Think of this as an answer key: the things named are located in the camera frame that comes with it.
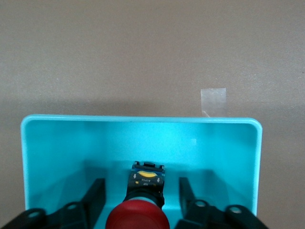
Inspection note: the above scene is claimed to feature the red push button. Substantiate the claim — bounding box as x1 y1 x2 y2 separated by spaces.
105 160 171 229

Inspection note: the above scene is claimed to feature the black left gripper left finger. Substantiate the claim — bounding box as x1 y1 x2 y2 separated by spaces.
0 178 106 229

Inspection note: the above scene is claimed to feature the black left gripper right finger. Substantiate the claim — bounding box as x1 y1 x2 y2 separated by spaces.
175 177 270 229

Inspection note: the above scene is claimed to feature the cyan plastic bin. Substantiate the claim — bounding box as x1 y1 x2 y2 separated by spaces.
20 114 264 229

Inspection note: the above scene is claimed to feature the clear tape piece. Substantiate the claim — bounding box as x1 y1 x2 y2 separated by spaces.
200 87 227 118

